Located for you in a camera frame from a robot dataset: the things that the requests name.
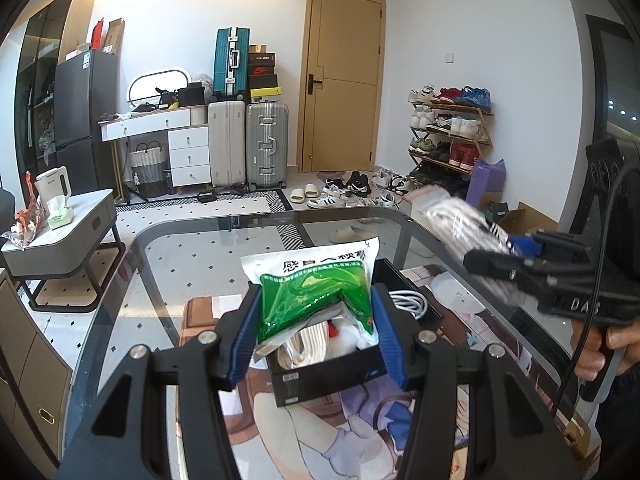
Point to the green tissue pack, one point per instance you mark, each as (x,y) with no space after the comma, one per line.
(60,217)

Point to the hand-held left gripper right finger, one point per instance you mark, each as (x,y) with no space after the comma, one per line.
(387,340)

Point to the printed table mat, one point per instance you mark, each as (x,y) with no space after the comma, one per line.
(310,435)

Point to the black pouch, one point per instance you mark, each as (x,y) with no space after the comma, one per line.
(190,95)

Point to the white electric kettle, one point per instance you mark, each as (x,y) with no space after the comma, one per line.
(52,185)

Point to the wooden shoe rack with shoes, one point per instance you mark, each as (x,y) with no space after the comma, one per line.
(450,132)

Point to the black refrigerator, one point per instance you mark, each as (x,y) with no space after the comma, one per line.
(80,110)

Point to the woven basket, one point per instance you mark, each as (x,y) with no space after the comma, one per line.
(147,172)

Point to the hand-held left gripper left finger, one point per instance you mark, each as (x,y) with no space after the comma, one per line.
(245,330)

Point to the green medicine packet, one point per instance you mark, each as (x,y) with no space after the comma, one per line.
(310,300)

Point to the red snack bag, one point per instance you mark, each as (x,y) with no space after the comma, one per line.
(30,210)

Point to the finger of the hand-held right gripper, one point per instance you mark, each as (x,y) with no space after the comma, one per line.
(525,247)
(492,262)

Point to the white slipper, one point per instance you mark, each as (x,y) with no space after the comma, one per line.
(296,195)
(311,190)

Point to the brown cardboard box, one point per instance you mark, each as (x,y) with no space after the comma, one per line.
(525,220)

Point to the white suitcase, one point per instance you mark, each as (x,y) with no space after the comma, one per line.
(227,145)

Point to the oval mirror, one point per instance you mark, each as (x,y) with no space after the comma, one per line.
(150,82)

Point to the teal suitcase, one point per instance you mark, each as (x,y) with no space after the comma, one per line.
(230,60)

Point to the clear zip bag of laces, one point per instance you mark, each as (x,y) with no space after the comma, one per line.
(450,220)

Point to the wooden door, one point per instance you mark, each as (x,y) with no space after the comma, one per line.
(345,125)

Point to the beige cabinet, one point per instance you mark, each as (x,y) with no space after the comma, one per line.
(30,360)

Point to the group of scattered sneakers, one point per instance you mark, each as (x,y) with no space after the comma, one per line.
(340,192)

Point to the white and grey side table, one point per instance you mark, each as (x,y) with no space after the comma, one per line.
(75,230)

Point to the dark display cabinet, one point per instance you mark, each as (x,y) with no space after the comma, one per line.
(40,45)

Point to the silver suitcase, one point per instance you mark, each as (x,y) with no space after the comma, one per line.
(267,145)

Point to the flat cardboard boxes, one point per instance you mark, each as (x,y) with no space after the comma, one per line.
(107,35)

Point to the purple bag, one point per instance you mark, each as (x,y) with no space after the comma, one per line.
(485,180)

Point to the black cardboard box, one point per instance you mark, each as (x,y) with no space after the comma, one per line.
(320,380)

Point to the stack of shoe boxes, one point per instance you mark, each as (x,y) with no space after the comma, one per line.
(262,75)

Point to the red and white packet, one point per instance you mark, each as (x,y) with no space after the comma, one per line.
(350,337)

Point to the beige slipper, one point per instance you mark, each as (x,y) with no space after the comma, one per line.
(350,234)

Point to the white vanity desk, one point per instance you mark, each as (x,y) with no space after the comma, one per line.
(187,155)

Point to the person's right hand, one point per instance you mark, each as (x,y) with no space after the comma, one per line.
(587,355)

